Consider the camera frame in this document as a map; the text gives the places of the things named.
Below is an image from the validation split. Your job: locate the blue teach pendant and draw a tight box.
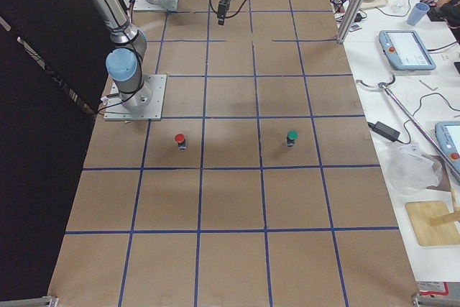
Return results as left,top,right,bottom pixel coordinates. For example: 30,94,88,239
435,122,459,175
378,30,436,70

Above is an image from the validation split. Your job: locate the clear plastic bag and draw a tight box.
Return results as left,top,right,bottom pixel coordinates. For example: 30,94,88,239
379,144,444,195

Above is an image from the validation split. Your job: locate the wooden cutting board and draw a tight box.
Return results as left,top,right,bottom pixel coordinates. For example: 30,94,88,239
405,201,459,247

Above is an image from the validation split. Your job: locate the black controller device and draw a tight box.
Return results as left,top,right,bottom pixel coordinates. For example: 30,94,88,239
427,4,459,28

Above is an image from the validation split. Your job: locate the right black power adapter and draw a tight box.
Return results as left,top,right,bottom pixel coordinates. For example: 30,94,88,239
367,122,400,142

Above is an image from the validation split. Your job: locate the metal walking cane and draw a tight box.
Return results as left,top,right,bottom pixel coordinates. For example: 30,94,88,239
356,74,459,180

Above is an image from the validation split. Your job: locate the red push button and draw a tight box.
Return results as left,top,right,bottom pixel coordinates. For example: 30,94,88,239
175,133,187,150

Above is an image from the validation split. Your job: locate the aluminium frame post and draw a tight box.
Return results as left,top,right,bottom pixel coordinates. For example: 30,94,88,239
336,0,382,45

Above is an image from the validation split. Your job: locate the blue plastic cup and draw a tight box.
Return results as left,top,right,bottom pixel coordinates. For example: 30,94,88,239
406,2,430,26

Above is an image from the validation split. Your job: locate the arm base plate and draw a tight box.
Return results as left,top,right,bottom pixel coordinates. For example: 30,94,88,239
102,75,167,121
134,0,178,12

